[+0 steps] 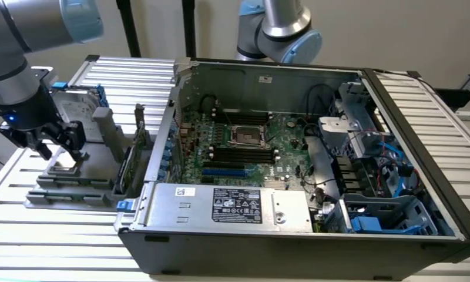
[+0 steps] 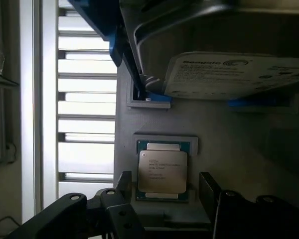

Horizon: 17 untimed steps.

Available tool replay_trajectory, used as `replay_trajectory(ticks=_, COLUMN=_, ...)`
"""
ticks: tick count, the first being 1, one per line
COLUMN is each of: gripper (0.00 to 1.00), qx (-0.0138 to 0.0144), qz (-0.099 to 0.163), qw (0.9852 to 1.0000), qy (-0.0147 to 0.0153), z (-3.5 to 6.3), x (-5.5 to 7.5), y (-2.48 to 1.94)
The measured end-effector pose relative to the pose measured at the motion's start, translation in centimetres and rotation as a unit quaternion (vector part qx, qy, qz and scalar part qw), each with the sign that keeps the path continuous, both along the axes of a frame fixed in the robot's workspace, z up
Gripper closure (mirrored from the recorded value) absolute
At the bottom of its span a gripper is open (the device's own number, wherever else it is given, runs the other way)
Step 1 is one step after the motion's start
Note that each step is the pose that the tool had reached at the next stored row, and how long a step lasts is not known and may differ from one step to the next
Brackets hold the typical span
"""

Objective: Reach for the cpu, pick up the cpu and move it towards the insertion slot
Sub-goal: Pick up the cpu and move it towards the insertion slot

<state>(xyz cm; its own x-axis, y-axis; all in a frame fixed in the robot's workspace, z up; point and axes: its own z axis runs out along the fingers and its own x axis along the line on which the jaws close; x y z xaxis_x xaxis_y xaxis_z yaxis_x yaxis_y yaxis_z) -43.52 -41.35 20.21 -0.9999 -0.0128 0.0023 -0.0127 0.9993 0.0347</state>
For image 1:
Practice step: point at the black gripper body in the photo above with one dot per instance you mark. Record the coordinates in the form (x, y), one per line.
(26, 108)

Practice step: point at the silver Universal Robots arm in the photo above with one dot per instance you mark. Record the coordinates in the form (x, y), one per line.
(7, 44)

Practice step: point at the black expansion slot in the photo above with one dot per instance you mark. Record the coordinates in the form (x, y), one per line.
(222, 165)

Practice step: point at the blue expansion slot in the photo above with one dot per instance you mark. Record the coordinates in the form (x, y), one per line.
(223, 173)

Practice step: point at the black RAM slot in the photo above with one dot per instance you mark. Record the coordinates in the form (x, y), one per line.
(243, 156)
(241, 117)
(241, 123)
(243, 152)
(243, 148)
(241, 114)
(243, 160)
(241, 120)

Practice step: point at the CPU socket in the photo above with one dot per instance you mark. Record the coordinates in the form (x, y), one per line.
(245, 135)

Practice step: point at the grey parts rack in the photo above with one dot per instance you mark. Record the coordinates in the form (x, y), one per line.
(101, 138)

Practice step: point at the hard disk with blue brackets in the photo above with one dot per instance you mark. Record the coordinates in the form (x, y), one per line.
(86, 108)

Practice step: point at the blue case latch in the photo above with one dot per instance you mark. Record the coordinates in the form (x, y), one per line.
(125, 205)

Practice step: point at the silver power supply unit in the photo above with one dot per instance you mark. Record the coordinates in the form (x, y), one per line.
(171, 211)

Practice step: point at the black stand pole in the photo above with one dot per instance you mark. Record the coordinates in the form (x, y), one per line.
(129, 29)
(187, 29)

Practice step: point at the green motherboard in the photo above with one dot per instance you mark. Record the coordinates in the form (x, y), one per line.
(281, 164)

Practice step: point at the small silver heatsink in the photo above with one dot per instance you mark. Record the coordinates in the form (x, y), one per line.
(275, 184)

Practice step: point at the round coin battery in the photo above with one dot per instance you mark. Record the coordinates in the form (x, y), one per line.
(291, 123)

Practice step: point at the silver metal disk bay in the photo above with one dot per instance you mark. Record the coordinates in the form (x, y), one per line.
(337, 129)

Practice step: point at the black open PC case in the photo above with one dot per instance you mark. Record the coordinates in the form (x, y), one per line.
(297, 252)

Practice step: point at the grey disk bay cage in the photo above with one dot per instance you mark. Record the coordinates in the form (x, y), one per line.
(379, 205)

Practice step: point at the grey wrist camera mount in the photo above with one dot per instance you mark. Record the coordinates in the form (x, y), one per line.
(43, 77)

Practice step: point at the graphics card with metal bracket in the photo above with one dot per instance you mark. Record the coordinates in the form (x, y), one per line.
(134, 152)

